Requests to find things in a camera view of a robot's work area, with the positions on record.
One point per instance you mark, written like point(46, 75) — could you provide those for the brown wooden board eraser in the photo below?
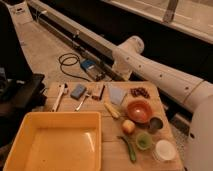
point(98, 91)

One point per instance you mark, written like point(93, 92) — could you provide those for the clear glass with white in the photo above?
point(164, 151)

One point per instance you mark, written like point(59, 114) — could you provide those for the small metal cup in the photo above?
point(155, 124)

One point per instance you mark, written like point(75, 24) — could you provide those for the black chair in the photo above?
point(20, 88)

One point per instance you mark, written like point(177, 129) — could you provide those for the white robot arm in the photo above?
point(191, 92)

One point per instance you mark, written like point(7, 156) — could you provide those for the blue sponge block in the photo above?
point(78, 91)

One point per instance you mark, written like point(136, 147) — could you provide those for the light blue cloth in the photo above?
point(116, 94)

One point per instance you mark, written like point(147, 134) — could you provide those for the metal window post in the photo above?
point(170, 11)

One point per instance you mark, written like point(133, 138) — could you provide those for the green plastic cup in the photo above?
point(143, 140)

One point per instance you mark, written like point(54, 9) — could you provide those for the green cucumber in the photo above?
point(131, 152)

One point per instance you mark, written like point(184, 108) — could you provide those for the blue power box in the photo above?
point(93, 70)

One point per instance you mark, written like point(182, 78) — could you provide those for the orange red bowl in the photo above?
point(139, 111)

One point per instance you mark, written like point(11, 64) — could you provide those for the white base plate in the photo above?
point(20, 13)

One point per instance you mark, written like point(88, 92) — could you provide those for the yellow plastic tub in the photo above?
point(57, 141)

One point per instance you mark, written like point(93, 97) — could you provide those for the dark grape bunch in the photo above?
point(135, 92)

